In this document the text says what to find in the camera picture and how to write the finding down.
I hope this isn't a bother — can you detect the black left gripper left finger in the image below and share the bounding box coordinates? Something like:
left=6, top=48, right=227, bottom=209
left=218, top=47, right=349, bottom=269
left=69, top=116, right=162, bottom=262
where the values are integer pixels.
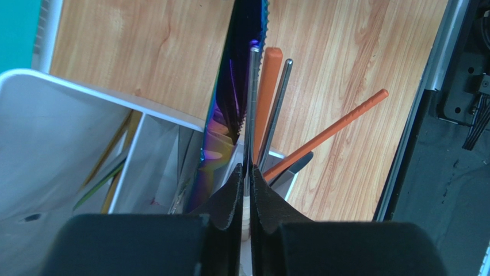
left=40, top=164, right=244, bottom=275

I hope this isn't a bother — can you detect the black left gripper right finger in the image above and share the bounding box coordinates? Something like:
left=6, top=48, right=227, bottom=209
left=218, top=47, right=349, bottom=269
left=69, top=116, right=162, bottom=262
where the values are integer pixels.
left=249, top=166, right=447, bottom=275

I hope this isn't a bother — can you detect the iridescent purple knife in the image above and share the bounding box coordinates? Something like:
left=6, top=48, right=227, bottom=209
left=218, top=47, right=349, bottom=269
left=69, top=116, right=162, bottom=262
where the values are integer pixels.
left=183, top=1, right=270, bottom=213

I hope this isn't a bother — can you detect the gold spoon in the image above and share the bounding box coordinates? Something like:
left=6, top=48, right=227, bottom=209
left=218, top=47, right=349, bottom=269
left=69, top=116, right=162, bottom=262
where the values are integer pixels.
left=72, top=110, right=142, bottom=213

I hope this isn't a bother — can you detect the white compartment organizer box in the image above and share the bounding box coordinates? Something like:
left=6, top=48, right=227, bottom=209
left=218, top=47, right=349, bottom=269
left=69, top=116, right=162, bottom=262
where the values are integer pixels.
left=0, top=68, right=299, bottom=276

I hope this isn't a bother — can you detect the silver utensil in organizer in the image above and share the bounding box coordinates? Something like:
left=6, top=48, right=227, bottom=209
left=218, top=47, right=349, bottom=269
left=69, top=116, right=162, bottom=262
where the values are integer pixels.
left=269, top=151, right=314, bottom=189

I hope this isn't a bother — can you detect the green notebook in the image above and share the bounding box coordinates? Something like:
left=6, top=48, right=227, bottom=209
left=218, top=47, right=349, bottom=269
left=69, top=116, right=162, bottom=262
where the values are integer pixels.
left=1, top=0, right=63, bottom=73

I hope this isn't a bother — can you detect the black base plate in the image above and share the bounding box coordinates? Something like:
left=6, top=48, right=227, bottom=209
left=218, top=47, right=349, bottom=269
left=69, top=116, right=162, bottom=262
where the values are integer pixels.
left=373, top=1, right=489, bottom=275

